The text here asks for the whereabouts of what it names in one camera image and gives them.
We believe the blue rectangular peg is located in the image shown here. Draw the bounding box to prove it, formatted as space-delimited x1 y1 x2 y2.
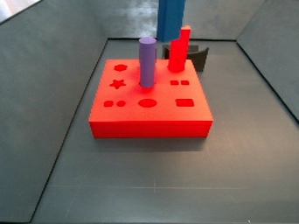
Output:
156 0 185 42

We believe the red peg board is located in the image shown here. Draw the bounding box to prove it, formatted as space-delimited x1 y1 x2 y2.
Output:
88 59 212 138

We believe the red notched block peg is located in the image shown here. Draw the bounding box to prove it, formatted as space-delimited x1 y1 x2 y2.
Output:
168 25 192 73

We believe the dark grey curved block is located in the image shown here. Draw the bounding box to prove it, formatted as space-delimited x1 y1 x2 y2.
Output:
162 45 209 72

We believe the purple cylinder peg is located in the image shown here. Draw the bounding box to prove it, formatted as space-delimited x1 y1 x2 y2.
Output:
138 37 156 88

